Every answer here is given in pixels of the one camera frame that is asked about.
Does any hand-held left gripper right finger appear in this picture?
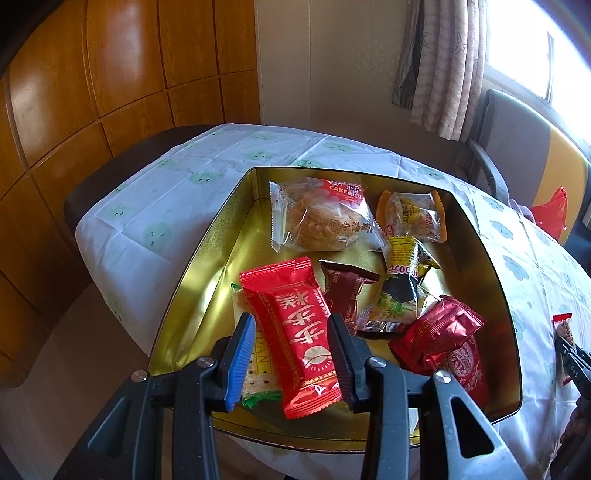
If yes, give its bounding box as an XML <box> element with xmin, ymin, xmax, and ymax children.
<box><xmin>327</xmin><ymin>313</ymin><xmax>529</xmax><ymax>480</ymax></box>

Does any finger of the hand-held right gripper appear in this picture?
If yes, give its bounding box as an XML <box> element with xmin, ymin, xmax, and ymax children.
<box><xmin>555</xmin><ymin>336</ymin><xmax>583</xmax><ymax>366</ymax></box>

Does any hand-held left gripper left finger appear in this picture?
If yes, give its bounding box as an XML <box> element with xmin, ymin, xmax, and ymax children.
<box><xmin>53</xmin><ymin>313</ymin><xmax>257</xmax><ymax>480</ymax></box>

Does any red clear bar packet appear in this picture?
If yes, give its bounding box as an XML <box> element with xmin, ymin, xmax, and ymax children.
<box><xmin>551</xmin><ymin>313</ymin><xmax>575</xmax><ymax>387</ymax></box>

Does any green cracker packet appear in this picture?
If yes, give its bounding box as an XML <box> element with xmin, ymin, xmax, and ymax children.
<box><xmin>231</xmin><ymin>284</ymin><xmax>284</xmax><ymax>409</ymax></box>

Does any long red cake packet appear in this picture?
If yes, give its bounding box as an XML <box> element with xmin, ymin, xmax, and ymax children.
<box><xmin>239</xmin><ymin>256</ymin><xmax>349</xmax><ymax>420</ymax></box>

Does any clear green-print snack packet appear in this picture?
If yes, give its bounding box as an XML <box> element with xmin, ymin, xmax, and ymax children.
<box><xmin>356</xmin><ymin>291</ymin><xmax>441</xmax><ymax>334</ymax></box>

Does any maroon gold-lined tin box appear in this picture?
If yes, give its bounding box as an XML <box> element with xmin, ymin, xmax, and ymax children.
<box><xmin>147</xmin><ymin>166</ymin><xmax>523</xmax><ymax>455</ymax></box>

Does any dark maroon snack packet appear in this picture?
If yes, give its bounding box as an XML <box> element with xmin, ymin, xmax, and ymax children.
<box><xmin>320</xmin><ymin>260</ymin><xmax>382</xmax><ymax>335</ymax></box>

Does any red foil packet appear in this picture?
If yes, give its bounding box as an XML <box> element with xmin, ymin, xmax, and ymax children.
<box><xmin>388</xmin><ymin>295</ymin><xmax>488</xmax><ymax>374</ymax></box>

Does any red round-pattern snack packet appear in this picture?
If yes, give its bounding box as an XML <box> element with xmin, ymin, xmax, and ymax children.
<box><xmin>434</xmin><ymin>342</ymin><xmax>491</xmax><ymax>407</ymax></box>

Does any yellow black snack packet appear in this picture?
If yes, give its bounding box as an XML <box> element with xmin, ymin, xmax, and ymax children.
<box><xmin>383</xmin><ymin>235</ymin><xmax>441</xmax><ymax>303</ymax></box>

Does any clear round pastry packet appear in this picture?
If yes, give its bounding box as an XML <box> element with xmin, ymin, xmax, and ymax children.
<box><xmin>269</xmin><ymin>178</ymin><xmax>386</xmax><ymax>254</ymax></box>

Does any orange clear pastry packet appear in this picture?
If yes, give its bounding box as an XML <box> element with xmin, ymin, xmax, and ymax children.
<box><xmin>375</xmin><ymin>189</ymin><xmax>448</xmax><ymax>243</ymax></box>

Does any person's right hand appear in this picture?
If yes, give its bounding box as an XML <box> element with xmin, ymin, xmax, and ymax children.
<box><xmin>567</xmin><ymin>396</ymin><xmax>591</xmax><ymax>446</ymax></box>

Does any red plastic bag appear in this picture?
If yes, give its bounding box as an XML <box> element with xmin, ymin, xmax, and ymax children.
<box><xmin>530</xmin><ymin>187</ymin><xmax>568</xmax><ymax>241</ymax></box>

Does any pale pink cloth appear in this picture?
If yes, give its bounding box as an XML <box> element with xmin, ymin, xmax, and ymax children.
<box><xmin>508</xmin><ymin>198</ymin><xmax>536</xmax><ymax>223</ymax></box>

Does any white green-print tablecloth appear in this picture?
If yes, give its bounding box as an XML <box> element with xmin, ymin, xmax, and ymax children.
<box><xmin>75</xmin><ymin>124</ymin><xmax>591</xmax><ymax>480</ymax></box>

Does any grey yellow blue armchair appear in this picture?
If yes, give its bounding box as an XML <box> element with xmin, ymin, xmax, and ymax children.
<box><xmin>457</xmin><ymin>88</ymin><xmax>591</xmax><ymax>259</ymax></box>

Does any dark brown table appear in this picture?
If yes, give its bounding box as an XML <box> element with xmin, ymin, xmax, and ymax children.
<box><xmin>62</xmin><ymin>124</ymin><xmax>213</xmax><ymax>241</ymax></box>

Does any beige patterned curtain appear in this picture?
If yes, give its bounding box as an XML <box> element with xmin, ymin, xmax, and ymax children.
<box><xmin>392</xmin><ymin>0</ymin><xmax>485</xmax><ymax>139</ymax></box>

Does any window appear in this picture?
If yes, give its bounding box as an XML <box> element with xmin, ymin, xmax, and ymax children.
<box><xmin>482</xmin><ymin>0</ymin><xmax>591</xmax><ymax>121</ymax></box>

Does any wooden wardrobe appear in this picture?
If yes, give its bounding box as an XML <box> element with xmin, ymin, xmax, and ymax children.
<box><xmin>0</xmin><ymin>0</ymin><xmax>262</xmax><ymax>384</ymax></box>

